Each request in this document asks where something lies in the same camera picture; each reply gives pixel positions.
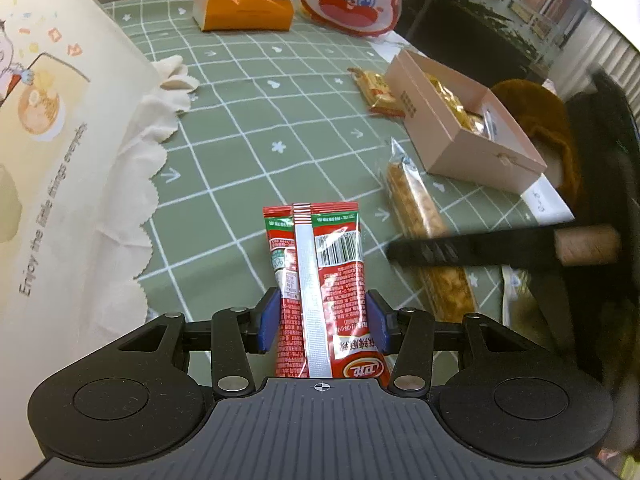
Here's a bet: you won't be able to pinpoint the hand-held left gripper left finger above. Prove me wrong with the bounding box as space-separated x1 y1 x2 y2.
117 287 282 396

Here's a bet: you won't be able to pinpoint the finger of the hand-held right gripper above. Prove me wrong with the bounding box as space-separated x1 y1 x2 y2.
387 227 561 270

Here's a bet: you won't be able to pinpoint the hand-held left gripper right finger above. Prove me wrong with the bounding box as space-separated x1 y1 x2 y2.
366 289 526 395

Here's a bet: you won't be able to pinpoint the long peanut bar packet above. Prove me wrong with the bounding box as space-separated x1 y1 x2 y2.
382 137 476 323

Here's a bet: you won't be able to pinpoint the pink cardboard box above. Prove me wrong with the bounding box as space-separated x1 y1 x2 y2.
384 49 548 193

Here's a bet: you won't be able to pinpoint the beige snack packet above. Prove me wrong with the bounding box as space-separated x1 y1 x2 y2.
455 105 488 136

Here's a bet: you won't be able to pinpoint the tan blurred cylinder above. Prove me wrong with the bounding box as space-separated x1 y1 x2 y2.
554 225 622 267

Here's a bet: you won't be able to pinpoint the white plastic packet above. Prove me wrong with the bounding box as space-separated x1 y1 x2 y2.
500 265 541 326

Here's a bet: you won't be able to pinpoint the brown fleece cloth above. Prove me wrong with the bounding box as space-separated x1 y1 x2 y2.
490 79 588 196

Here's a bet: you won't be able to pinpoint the window blinds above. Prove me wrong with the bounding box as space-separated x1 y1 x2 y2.
555 7 640 106

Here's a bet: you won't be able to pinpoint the yellow red snack packet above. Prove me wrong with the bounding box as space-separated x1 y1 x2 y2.
347 66 407 118

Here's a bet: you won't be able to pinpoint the green checked tablecloth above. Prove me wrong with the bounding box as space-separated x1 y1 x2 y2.
100 0 576 361

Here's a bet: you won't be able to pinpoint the cream scalloped cloth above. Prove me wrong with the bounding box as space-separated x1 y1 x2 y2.
97 57 201 321

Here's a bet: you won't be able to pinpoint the dark low cabinet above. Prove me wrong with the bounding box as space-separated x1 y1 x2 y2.
407 0 556 83

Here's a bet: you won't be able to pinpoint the printed white paper bag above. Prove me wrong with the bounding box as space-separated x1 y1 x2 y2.
0 0 166 461

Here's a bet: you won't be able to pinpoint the orange tissue pack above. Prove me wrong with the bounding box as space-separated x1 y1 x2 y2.
192 0 295 32

